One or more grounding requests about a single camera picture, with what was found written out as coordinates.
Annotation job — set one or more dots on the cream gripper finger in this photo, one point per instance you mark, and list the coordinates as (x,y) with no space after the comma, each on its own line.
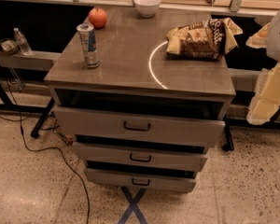
(266,100)
(259,39)

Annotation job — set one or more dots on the brown chip bag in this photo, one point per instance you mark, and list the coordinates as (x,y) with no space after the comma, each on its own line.
(204,40)

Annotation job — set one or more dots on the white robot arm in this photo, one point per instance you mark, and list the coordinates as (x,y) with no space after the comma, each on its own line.
(273,39)

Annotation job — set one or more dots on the redbull can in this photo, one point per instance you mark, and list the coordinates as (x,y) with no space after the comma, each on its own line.
(86,34)

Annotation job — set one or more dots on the top grey drawer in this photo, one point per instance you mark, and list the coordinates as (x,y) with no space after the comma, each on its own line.
(155,129)

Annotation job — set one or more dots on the grey drawer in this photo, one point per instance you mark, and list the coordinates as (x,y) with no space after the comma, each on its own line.
(140,157)
(155,129)
(140,181)

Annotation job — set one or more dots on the white bowl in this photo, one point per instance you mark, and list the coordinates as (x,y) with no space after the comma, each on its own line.
(147,8)

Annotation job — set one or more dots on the bottom grey drawer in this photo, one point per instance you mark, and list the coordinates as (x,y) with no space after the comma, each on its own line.
(140,181)

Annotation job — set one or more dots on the orange apple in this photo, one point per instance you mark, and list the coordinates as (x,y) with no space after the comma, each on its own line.
(98,18)

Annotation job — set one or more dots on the blue tape cross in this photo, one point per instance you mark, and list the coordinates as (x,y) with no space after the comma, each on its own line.
(133,207)

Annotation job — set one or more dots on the middle grey drawer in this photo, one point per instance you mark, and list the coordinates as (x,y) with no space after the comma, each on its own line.
(140,157)

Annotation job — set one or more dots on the clear water bottle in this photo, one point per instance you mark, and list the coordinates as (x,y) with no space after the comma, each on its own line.
(22,42)

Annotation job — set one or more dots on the grey side bench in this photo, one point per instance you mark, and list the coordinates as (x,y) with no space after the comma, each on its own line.
(38,60)

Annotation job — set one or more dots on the small round dish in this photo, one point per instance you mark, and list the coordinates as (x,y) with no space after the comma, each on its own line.
(8,47)

